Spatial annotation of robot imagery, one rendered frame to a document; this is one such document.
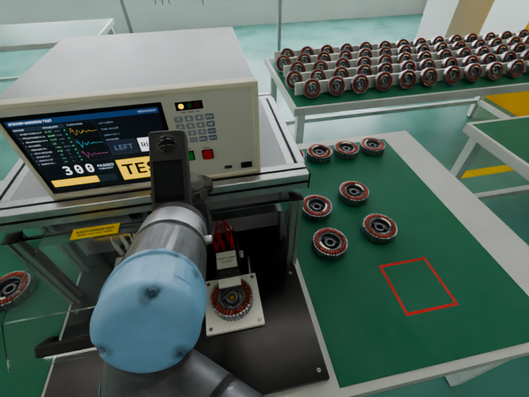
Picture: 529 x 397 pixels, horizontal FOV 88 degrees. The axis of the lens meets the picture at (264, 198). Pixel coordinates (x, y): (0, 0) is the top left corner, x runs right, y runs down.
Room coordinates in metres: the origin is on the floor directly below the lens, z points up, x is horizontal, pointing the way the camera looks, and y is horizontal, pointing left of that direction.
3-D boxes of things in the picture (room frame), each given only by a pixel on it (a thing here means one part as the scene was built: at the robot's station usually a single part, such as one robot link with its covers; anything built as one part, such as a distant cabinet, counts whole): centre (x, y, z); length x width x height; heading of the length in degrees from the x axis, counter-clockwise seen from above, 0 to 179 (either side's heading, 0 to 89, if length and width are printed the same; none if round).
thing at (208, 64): (0.64, 0.26, 1.22); 0.44 x 0.39 x 0.20; 100
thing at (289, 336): (0.33, 0.21, 0.76); 0.64 x 0.47 x 0.02; 100
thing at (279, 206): (0.42, 0.23, 1.03); 0.62 x 0.01 x 0.03; 100
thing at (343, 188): (0.77, -0.35, 0.77); 0.11 x 0.11 x 0.04
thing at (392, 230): (0.59, -0.39, 0.77); 0.11 x 0.11 x 0.04
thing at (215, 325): (0.34, 0.09, 0.78); 0.15 x 0.15 x 0.01; 10
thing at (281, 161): (0.63, 0.27, 1.09); 0.68 x 0.44 x 0.05; 100
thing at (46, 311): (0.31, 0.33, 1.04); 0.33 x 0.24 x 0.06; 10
